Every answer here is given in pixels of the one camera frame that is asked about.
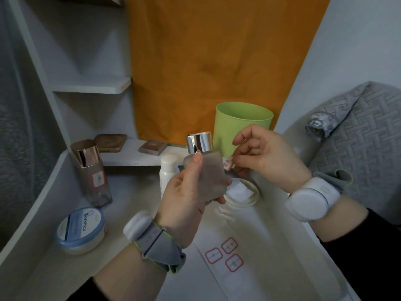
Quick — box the round jar blue lid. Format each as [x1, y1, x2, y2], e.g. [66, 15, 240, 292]
[56, 207, 106, 256]

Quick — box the white shelf unit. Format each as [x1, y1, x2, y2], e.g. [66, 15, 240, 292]
[0, 0, 188, 301]

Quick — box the clear sticker backing sheet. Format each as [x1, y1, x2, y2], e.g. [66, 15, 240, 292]
[191, 207, 276, 301]

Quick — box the person's right hand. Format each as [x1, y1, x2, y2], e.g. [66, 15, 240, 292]
[232, 124, 313, 195]

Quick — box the person's left forearm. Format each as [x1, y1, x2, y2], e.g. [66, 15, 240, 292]
[67, 243, 166, 301]

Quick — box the grey fuzzy curtain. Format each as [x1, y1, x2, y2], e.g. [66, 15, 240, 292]
[0, 0, 68, 251]

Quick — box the grey quilted cover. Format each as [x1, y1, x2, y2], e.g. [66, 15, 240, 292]
[308, 81, 401, 226]

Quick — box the white paper square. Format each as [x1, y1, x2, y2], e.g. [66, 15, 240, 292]
[226, 182, 254, 203]

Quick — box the orange cloth backdrop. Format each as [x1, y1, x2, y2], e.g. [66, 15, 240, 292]
[125, 0, 332, 145]

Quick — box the person's right forearm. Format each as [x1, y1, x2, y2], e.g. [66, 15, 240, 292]
[308, 194, 401, 301]

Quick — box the frosted glass bottle silver cap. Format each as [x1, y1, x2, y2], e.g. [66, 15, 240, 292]
[183, 131, 228, 202]

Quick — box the grey left wrist strap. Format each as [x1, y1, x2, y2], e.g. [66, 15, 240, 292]
[134, 221, 187, 274]

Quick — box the brown makeup palette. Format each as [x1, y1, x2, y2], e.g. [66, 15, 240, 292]
[138, 140, 168, 156]

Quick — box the light green plastic cup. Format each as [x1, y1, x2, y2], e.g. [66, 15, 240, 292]
[213, 102, 274, 158]

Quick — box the white right wrist tracker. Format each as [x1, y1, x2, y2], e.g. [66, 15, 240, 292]
[284, 177, 341, 223]

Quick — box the person's left hand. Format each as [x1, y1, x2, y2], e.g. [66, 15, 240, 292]
[154, 151, 233, 249]

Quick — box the red-bordered white sticker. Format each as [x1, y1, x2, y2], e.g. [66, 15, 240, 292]
[225, 254, 244, 273]
[205, 247, 223, 264]
[221, 237, 239, 254]

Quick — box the clear bottle rose gold cap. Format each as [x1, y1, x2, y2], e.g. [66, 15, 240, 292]
[70, 139, 113, 208]

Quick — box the small white plastic bottle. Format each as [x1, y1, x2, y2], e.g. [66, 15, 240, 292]
[159, 154, 180, 198]

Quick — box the grey wrist strap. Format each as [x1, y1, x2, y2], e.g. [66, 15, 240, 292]
[134, 221, 187, 274]
[316, 168, 354, 189]

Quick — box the white wrist tracker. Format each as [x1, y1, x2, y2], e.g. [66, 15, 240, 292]
[123, 210, 154, 242]
[284, 177, 341, 223]

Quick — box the grey right wrist strap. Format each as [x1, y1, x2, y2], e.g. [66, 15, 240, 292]
[316, 168, 354, 189]

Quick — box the white left wrist tracker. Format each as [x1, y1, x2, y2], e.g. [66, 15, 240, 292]
[123, 210, 154, 242]

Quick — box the white tape roll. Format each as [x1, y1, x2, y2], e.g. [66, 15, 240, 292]
[226, 178, 260, 207]

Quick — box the wooden square compact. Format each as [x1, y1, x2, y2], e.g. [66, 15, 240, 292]
[93, 134, 128, 153]

